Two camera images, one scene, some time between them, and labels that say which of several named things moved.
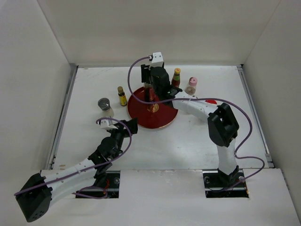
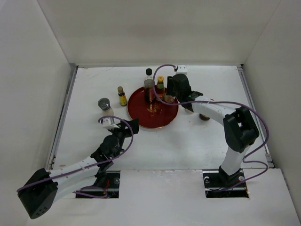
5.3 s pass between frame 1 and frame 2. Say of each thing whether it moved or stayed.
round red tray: stayed
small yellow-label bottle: stayed
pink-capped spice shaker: moved
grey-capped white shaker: stayed
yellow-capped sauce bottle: moved
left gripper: stayed
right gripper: moved
